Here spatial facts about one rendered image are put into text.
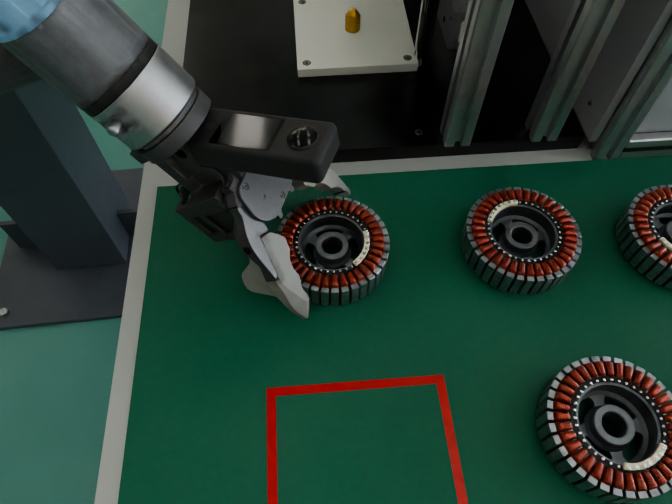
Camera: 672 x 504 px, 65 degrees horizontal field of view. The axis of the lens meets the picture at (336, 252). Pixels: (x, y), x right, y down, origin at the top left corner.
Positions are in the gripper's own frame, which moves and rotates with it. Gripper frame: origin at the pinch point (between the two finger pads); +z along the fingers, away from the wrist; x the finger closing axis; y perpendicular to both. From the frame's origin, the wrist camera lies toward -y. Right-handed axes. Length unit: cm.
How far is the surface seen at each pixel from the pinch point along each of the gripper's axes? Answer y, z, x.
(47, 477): 92, 25, 27
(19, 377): 106, 14, 10
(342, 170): 3.3, 0.0, -11.9
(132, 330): 13.9, -9.0, 12.8
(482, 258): -12.0, 7.3, -2.2
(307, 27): 9.5, -8.8, -31.3
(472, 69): -13.5, -3.0, -17.1
